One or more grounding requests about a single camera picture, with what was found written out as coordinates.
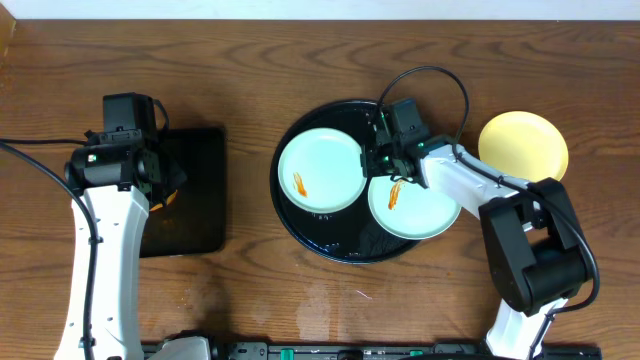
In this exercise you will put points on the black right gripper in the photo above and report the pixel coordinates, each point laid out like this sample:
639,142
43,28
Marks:
367,160

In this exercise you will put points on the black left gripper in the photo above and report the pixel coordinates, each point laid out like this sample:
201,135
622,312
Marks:
167,176

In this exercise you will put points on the orange green sponge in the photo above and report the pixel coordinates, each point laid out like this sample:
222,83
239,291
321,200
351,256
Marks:
165,203

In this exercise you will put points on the pale green plate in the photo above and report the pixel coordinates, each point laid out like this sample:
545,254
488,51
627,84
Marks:
319,170
410,211

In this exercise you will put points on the yellow plate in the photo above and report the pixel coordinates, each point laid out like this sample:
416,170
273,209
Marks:
524,145

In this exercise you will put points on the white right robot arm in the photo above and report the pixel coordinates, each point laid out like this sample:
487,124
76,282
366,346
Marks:
537,254

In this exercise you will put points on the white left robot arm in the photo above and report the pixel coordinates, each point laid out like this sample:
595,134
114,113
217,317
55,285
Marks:
116,179

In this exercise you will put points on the rectangular black tray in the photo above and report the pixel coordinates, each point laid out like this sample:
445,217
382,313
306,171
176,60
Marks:
194,222

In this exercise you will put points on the round black tray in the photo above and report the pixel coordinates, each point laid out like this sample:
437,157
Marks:
350,235

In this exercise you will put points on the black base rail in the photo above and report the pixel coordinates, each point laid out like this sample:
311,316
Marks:
201,348

